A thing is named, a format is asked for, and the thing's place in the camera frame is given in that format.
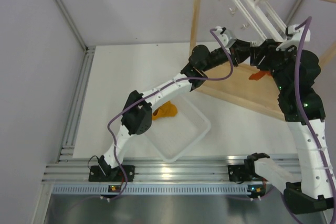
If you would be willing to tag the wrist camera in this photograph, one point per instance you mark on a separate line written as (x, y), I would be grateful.
(224, 36)
(293, 38)

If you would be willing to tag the orange sock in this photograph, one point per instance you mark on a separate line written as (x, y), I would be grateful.
(259, 75)

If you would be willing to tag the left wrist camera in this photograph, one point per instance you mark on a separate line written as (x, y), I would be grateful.
(224, 36)

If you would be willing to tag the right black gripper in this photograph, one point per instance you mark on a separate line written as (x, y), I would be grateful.
(267, 49)

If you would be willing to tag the yellow sock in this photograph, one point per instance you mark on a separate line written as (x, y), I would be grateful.
(166, 110)

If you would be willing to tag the white plastic tray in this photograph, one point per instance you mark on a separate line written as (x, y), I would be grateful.
(173, 137)

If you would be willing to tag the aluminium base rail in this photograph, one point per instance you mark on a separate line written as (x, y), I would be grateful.
(194, 170)

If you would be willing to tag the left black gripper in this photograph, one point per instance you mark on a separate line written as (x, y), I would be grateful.
(240, 50)

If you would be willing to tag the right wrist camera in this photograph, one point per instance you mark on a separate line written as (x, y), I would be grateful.
(293, 38)

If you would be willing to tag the aluminium corner frame post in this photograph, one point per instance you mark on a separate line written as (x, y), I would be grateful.
(71, 24)

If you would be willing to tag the wooden hanging rack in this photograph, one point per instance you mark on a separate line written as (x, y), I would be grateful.
(258, 96)

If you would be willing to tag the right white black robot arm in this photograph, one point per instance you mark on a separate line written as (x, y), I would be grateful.
(294, 71)

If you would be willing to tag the white clip hanger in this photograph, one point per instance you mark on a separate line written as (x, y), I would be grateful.
(262, 17)

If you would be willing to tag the slotted grey cable duct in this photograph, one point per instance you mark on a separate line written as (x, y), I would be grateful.
(154, 189)

